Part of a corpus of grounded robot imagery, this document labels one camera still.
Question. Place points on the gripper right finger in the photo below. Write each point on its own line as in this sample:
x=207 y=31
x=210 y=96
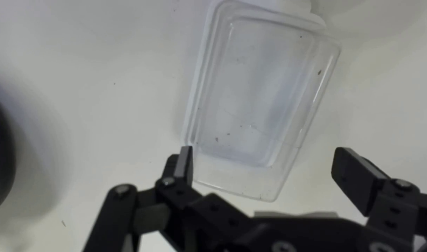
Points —
x=370 y=185

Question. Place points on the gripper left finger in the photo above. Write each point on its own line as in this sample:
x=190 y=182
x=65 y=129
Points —
x=178 y=199

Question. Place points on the clear plastic box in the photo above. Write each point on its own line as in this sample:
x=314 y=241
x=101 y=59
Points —
x=255 y=101

